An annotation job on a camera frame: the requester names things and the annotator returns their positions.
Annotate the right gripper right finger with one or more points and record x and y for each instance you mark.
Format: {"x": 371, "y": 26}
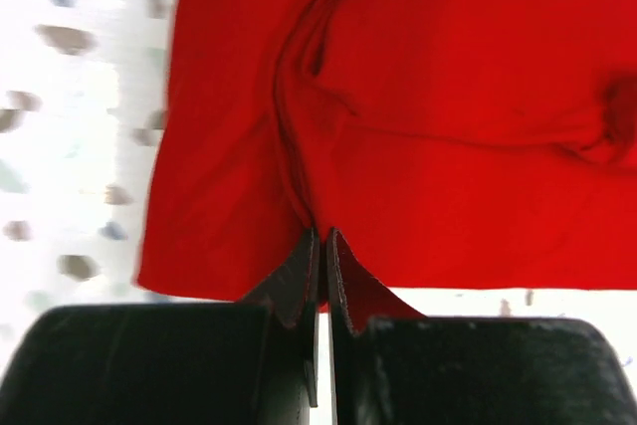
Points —
{"x": 392, "y": 365}

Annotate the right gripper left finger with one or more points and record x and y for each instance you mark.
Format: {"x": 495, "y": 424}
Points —
{"x": 249, "y": 362}

